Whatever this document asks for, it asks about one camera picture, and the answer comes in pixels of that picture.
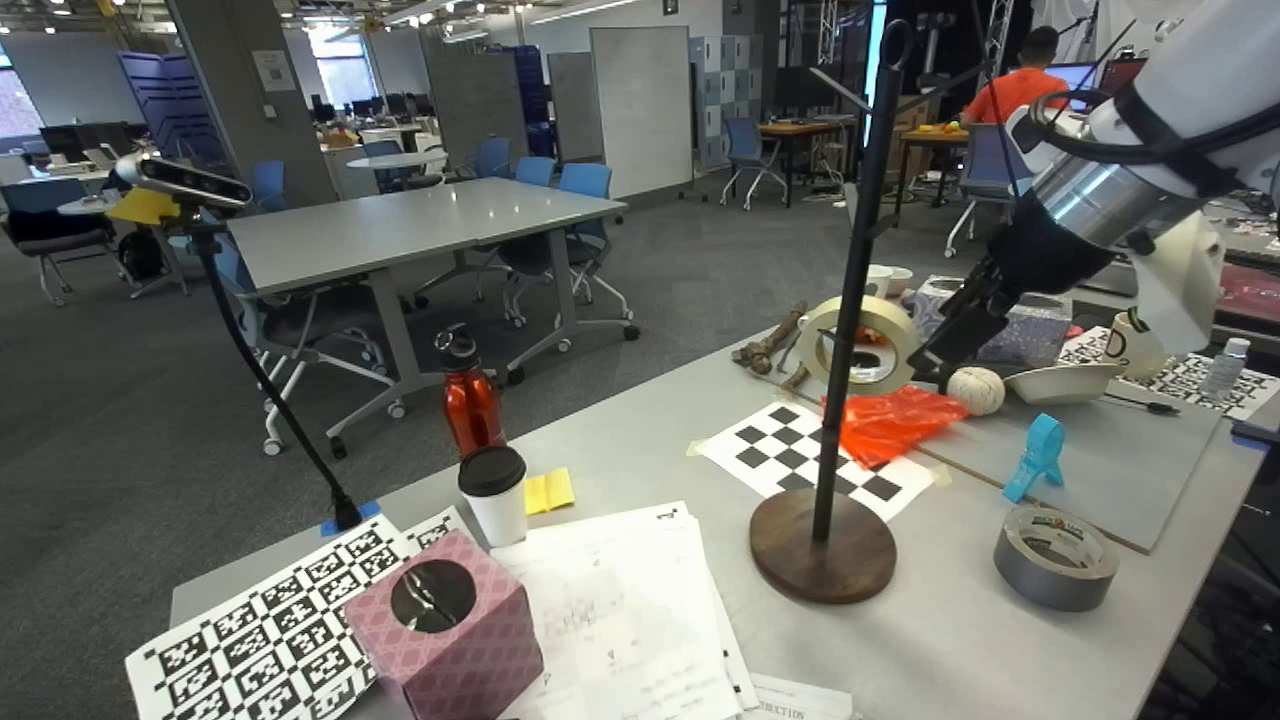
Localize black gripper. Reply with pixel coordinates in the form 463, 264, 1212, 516
915, 197, 1113, 378

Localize white masking tape roll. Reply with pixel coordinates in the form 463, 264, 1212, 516
798, 295, 921, 390

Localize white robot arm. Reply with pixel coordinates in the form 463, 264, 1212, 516
913, 0, 1280, 378

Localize white bowl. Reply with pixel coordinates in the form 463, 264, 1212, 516
1009, 363, 1121, 407

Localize white ball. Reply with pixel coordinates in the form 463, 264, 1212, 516
945, 363, 1003, 417

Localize person in orange shirt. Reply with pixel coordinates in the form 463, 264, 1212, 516
962, 24, 1067, 126

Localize blue plastic figure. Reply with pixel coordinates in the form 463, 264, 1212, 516
1003, 413, 1065, 505

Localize grey mat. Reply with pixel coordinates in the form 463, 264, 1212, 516
927, 396, 1220, 550

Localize brown wooden sticks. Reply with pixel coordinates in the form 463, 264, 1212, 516
732, 305, 806, 376

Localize black white checkerboard sheet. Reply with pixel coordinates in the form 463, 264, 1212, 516
698, 399, 931, 519

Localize dark wooden hanger stand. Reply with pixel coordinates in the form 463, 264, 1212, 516
747, 0, 913, 604

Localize yellow sticky notes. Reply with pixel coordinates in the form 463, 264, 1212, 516
523, 467, 575, 516

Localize white paper sheets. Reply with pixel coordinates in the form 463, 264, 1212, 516
495, 505, 857, 720

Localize red fire extinguisher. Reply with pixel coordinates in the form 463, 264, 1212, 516
444, 369, 503, 456

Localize white paper cup black lid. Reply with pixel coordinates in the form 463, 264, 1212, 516
461, 449, 530, 547

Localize grey office table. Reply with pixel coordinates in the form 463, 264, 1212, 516
228, 178, 624, 413

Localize pink tissue box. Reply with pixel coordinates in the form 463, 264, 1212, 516
341, 533, 545, 720

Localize fiducial marker sheet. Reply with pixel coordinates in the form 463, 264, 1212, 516
126, 506, 463, 720

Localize grey duct tape roll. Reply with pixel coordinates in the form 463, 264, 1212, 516
994, 505, 1121, 612

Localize black camera on stand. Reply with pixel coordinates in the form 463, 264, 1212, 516
117, 154, 365, 533

